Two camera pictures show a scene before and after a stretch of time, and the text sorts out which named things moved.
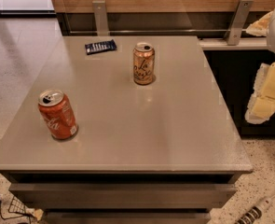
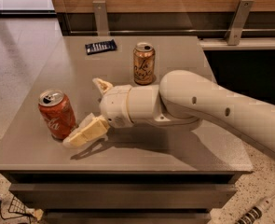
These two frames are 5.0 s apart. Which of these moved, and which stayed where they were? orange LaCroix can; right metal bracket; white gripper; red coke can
Moved: white gripper
Stayed: red coke can; right metal bracket; orange LaCroix can
